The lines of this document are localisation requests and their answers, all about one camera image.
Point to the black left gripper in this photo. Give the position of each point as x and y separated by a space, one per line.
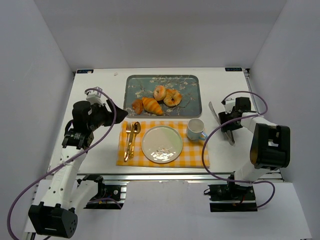
107 114

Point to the aluminium front rail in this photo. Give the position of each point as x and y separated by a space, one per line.
272 176

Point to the striped croissant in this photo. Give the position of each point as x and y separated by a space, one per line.
152 106

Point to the gold fork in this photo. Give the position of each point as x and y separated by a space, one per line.
128 132

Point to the gold knife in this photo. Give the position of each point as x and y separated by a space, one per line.
130 141

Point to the light blue mug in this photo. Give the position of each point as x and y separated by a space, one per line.
196 130

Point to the steel serving tongs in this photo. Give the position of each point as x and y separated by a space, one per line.
213 110

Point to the gold spoon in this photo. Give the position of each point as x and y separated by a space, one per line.
136 131

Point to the blue label corner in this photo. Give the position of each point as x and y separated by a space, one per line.
84 71
233 69

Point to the blue label right corner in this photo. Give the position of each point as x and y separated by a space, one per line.
233 69

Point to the yellow checkered cloth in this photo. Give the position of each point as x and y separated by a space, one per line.
190 157

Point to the white ceramic plate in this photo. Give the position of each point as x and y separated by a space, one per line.
162 144

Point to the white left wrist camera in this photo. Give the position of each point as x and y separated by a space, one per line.
94 96

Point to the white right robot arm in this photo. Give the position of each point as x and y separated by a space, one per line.
271 143

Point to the glazed bagel left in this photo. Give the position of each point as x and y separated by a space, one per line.
159 93

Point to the glazed bagel right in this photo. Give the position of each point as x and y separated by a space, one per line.
172 98

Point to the glazed bagel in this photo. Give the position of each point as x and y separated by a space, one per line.
159 93
172 98

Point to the blue label left corner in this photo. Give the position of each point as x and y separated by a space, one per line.
84 71

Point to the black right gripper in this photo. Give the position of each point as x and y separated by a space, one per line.
227 122

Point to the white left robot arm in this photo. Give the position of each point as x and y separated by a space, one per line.
57 213

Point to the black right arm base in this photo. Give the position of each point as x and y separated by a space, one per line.
227 198

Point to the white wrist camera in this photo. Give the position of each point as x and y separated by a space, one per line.
94 96
228 104

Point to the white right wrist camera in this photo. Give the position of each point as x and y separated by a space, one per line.
228 104

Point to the blue floral tray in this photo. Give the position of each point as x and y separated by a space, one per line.
139 86

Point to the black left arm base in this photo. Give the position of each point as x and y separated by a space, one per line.
109 196

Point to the small brown pastry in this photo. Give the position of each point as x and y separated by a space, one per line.
137 106

